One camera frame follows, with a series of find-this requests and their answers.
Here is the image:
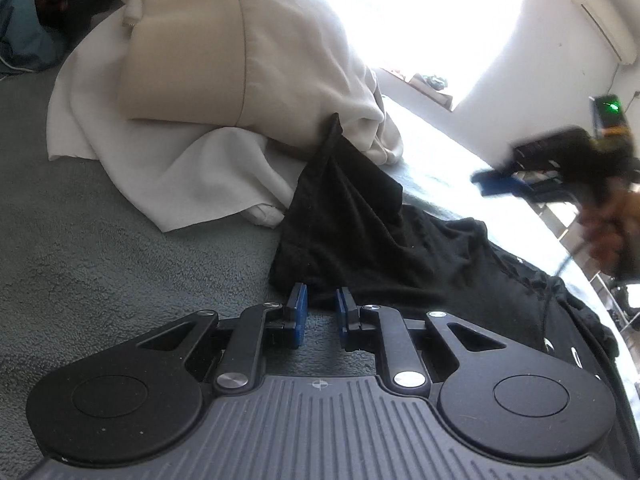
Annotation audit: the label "black t-shirt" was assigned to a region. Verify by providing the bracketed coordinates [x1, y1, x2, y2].
[269, 116, 639, 479]

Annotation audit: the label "clothes on window sill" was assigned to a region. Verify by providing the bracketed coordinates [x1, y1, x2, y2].
[409, 74, 452, 110]

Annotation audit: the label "beige clothes pile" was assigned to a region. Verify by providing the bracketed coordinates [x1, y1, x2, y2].
[47, 0, 402, 232]

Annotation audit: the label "person right hand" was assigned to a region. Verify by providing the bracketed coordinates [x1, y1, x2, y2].
[577, 179, 639, 274]

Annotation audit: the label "metal shoe rack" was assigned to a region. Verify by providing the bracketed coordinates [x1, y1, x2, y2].
[529, 199, 640, 331]

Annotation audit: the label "blue duvet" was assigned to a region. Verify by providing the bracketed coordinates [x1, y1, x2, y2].
[0, 0, 122, 79]

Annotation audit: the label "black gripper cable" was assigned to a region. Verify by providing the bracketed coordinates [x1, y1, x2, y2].
[537, 238, 591, 351]

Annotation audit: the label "wall air conditioner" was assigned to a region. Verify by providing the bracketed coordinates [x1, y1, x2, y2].
[572, 0, 638, 66]

